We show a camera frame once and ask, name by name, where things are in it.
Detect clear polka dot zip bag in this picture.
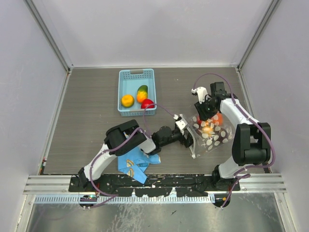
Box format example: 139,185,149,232
188,113,234,159

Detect red fake apple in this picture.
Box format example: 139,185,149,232
140,99,155,109

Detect orange fake fruit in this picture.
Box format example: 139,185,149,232
137,85,148,103

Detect yellow fake lemon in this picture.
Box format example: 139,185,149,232
121,94,135,108

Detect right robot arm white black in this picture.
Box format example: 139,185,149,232
191,82,271,190

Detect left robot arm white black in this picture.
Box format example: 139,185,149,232
78,118,196,191

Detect small orange fake tangerine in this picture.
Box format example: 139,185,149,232
202,124,215,135

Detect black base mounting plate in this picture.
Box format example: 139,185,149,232
69,173,242,197

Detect blue patterned cloth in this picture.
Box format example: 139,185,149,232
118,147,161,184

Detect light blue plastic basket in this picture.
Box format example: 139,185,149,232
117,69,157,116

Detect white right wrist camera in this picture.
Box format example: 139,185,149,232
191,87,208,104

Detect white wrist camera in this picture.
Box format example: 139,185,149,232
173,114,188,133
191,87,208,104

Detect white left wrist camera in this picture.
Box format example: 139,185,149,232
173,114,188,133

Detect aluminium frame rail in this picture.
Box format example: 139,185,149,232
23,175,71,195

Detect white slotted cable duct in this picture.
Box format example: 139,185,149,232
34,193,215,204

